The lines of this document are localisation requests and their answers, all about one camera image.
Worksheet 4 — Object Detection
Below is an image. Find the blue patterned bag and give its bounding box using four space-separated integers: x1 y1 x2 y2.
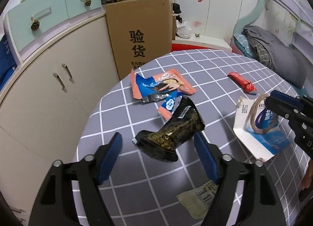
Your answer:
0 35 16 90

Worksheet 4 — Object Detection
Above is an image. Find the red snack wrapper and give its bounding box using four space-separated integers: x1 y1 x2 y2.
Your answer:
228 72 257 94

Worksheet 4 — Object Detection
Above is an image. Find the teal bunk bed frame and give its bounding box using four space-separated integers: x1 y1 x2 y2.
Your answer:
233 0 312 46

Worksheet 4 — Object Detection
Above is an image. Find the grey folded blanket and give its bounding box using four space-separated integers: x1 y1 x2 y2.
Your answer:
242 26 307 88

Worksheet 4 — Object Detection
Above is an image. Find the pink blue snack wrapper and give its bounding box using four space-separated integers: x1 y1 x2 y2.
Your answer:
130 69 196 121

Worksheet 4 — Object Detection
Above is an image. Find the teal drawer unit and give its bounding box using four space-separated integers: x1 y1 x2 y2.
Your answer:
4 0 102 65

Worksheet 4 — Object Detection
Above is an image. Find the white blue paper bag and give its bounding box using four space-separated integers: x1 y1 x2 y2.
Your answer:
233 94 290 162

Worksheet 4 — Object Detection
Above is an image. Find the brown cardboard box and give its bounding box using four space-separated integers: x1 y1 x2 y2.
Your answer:
105 0 173 79

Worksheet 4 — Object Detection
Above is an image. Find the white long floor cabinet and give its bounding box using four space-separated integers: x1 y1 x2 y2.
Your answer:
1 15 119 218

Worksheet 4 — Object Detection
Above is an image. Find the grey checked tablecloth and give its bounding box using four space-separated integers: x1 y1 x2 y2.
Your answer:
74 50 298 225

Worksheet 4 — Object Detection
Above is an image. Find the pale green receipt wrapper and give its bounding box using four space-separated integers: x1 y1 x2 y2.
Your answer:
176 180 219 219

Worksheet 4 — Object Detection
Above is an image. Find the black gold snack wrapper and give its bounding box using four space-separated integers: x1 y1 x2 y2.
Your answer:
133 96 205 162

